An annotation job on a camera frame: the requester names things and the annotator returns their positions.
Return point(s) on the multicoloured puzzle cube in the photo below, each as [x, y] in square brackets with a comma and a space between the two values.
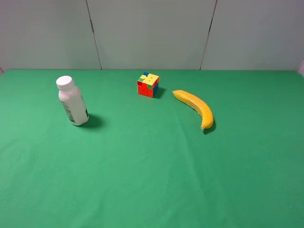
[148, 84]

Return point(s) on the white plastic bottle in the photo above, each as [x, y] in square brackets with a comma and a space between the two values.
[72, 100]

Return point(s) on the yellow banana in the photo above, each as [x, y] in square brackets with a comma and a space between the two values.
[198, 105]

